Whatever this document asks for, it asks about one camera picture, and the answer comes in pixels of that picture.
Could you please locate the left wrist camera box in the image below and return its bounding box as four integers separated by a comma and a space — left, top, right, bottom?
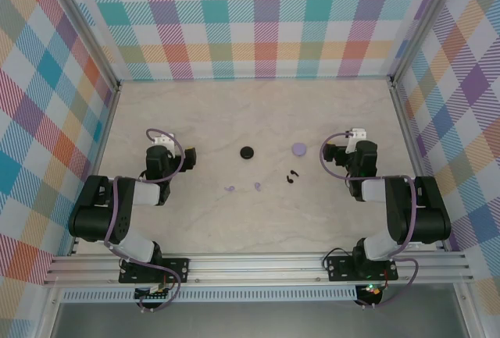
152, 133, 176, 155

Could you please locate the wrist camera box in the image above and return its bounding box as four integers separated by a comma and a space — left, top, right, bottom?
152, 133, 176, 155
345, 127, 369, 151

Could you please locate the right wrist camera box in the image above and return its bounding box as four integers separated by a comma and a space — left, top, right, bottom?
345, 127, 369, 151

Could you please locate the aluminium side rail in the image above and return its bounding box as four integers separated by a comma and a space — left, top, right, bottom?
389, 80, 448, 253
68, 82, 122, 257

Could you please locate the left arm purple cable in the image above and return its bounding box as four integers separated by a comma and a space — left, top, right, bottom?
103, 129, 184, 314

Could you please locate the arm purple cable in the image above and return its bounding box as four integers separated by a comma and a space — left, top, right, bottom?
320, 130, 421, 310
103, 129, 184, 314

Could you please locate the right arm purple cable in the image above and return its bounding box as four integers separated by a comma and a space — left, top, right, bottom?
320, 130, 421, 310

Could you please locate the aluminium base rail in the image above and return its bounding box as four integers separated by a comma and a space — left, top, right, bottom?
42, 252, 476, 287

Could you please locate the aluminium frame post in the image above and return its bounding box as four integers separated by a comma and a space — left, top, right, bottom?
37, 0, 122, 91
388, 0, 466, 85

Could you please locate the slotted grey cable duct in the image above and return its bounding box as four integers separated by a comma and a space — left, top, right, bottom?
61, 289, 360, 304

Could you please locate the aluminium frame leg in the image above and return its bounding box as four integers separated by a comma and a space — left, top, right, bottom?
35, 286, 63, 338
453, 281, 485, 338

